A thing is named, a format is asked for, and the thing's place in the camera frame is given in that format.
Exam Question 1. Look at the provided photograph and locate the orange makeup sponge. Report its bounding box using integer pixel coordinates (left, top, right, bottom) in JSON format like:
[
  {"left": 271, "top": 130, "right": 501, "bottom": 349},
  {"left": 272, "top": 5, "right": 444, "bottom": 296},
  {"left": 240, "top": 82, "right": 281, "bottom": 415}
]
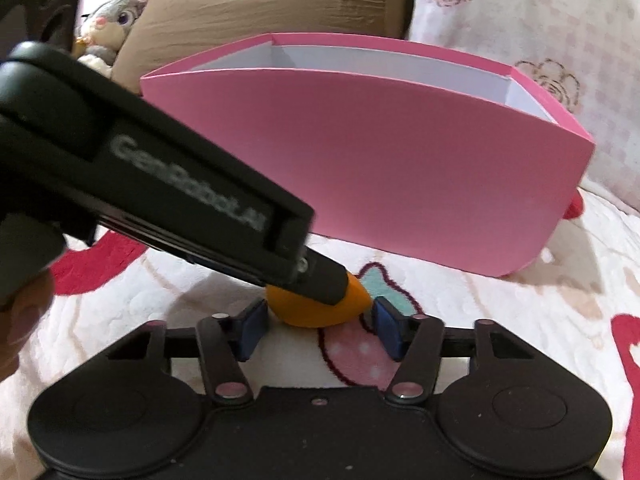
[{"left": 265, "top": 272, "right": 375, "bottom": 330}]

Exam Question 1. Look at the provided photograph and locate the brown embroidered pillow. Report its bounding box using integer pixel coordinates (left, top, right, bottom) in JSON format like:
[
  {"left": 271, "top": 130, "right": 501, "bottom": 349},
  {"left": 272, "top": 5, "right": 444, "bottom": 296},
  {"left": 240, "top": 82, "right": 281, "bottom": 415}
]
[{"left": 111, "top": 0, "right": 416, "bottom": 93}]

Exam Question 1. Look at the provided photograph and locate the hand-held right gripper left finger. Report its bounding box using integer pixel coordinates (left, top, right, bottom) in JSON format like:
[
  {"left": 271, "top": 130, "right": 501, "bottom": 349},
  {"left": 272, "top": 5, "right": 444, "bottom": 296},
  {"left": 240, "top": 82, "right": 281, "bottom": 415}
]
[{"left": 100, "top": 299, "right": 268, "bottom": 405}]

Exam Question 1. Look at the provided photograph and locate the grey bunny plush toy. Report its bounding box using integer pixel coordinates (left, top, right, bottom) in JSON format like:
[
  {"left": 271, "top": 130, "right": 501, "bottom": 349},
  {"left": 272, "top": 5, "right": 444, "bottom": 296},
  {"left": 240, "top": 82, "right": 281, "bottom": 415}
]
[{"left": 72, "top": 0, "right": 178, "bottom": 81}]

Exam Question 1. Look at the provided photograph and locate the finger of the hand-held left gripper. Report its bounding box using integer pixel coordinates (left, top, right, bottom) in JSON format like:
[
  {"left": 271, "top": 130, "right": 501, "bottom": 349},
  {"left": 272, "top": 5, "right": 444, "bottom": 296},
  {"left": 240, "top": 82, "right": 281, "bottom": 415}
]
[{"left": 295, "top": 247, "right": 351, "bottom": 307}]

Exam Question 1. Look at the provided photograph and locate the pink cardboard box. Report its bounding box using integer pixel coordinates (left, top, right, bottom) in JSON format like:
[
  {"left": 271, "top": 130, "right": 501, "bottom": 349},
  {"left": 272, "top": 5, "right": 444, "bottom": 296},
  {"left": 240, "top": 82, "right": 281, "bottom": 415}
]
[{"left": 139, "top": 32, "right": 597, "bottom": 278}]

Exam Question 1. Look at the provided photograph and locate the pink white printed pillow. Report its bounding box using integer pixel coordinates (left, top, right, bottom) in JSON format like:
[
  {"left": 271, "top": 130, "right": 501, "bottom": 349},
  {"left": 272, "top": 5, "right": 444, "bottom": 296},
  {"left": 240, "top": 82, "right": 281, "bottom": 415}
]
[{"left": 407, "top": 0, "right": 640, "bottom": 211}]

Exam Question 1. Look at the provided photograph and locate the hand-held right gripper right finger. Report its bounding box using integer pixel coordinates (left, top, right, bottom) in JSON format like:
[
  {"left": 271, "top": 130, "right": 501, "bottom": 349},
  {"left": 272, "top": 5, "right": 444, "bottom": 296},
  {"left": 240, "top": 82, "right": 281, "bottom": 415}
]
[{"left": 372, "top": 296, "right": 533, "bottom": 405}]

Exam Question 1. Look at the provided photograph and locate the person's left hand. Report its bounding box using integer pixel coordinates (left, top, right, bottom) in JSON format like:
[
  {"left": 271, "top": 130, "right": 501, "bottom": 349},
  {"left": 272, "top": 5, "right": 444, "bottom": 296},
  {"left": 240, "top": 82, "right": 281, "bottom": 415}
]
[{"left": 0, "top": 270, "right": 55, "bottom": 381}]

